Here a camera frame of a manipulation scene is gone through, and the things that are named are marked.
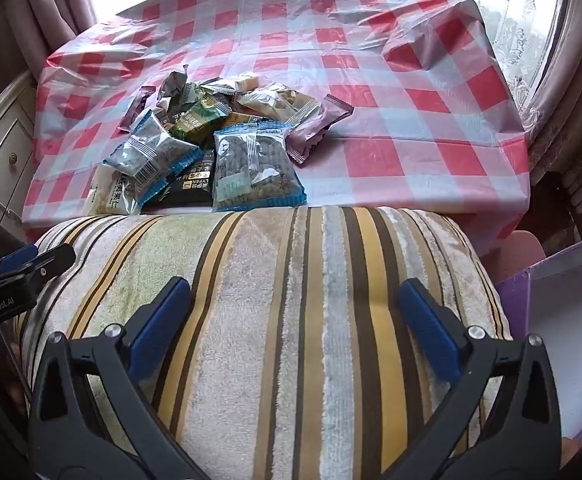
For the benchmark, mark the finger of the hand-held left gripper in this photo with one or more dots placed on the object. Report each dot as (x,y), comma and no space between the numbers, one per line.
(46,267)
(16,258)

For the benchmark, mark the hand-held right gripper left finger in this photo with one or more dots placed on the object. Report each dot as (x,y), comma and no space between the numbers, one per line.
(163,327)

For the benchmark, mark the black cracker packet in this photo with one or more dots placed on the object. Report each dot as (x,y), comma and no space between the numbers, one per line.
(188,187)

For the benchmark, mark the blue edged clear seed packet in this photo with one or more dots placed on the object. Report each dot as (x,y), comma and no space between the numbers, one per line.
(253,170)
(153,152)

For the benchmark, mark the grey foil snack packet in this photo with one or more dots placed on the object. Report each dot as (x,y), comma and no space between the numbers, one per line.
(173,85)

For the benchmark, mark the slim dark brown snack packet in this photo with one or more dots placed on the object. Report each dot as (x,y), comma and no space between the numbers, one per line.
(138,105)

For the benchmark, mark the striped plush blanket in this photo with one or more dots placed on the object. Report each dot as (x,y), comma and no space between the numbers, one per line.
(281,340)

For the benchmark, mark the red white checkered tablecloth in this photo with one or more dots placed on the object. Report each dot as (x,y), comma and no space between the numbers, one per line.
(371,110)

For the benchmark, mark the pale yellow pastry packet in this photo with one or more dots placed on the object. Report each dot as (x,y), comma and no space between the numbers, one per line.
(236,82)

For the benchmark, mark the purple cardboard box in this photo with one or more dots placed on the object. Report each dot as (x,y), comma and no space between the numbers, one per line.
(566,320)

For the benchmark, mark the mauve patterned curtain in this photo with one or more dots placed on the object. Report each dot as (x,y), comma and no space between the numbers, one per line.
(576,110)

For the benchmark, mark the mauve snack packet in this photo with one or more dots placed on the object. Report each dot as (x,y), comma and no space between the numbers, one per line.
(318,130)

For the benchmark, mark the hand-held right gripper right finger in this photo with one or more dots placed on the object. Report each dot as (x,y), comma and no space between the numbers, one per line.
(428,327)

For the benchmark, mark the pink plastic object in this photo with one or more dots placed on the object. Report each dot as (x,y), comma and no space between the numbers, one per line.
(518,255)

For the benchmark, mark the cream nut packet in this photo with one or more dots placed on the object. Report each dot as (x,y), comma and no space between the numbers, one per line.
(106,197)

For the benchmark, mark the white drawer cabinet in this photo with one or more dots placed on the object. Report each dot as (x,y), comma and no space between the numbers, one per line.
(1,160)

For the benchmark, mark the olive green snack packet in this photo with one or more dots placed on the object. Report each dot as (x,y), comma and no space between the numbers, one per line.
(198,120)

